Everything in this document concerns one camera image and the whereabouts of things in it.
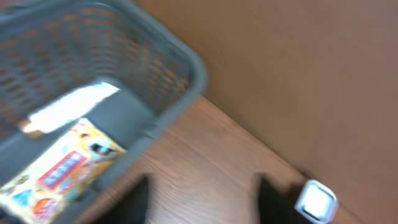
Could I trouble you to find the yellow snack bag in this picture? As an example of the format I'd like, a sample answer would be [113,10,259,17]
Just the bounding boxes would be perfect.
[1,118,126,223]

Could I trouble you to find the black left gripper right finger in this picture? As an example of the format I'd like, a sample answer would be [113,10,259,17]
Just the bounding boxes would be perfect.
[256,174,307,224]

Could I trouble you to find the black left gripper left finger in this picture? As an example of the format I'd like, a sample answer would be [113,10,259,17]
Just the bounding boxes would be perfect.
[93,175,150,224]

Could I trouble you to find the white barcode scanner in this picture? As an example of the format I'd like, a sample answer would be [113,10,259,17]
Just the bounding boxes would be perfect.
[294,179,339,224]

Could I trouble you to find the grey plastic basket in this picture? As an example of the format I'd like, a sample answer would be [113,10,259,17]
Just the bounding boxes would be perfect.
[1,1,208,223]

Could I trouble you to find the white tube gold cap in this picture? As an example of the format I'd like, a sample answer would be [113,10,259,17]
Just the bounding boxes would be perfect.
[17,81,119,139]

